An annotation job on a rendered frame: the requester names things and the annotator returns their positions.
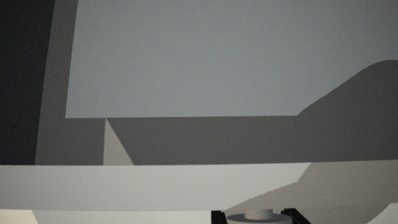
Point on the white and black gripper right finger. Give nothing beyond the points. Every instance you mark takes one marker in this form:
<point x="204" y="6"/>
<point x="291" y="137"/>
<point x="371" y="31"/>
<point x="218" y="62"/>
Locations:
<point x="297" y="218"/>

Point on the grey drawer cabinet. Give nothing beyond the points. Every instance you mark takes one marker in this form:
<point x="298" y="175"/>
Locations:
<point x="248" y="105"/>

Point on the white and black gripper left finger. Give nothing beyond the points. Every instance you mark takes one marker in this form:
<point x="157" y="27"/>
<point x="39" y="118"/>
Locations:
<point x="218" y="217"/>

